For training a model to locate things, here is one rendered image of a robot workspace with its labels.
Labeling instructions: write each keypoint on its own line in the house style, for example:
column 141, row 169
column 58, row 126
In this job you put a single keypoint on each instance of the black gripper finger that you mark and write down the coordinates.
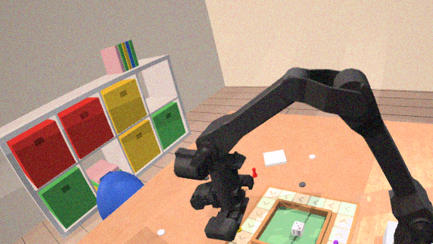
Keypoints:
column 244, row 205
column 240, row 220

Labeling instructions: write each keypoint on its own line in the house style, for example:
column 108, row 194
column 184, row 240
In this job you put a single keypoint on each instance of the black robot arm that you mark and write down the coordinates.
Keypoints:
column 346, row 93

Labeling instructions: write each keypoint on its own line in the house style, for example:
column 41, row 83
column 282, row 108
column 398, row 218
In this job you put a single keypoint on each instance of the white die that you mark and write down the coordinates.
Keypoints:
column 298, row 228

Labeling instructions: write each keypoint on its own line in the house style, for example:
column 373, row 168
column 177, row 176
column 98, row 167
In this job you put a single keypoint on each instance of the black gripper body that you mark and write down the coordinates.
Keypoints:
column 225, row 226

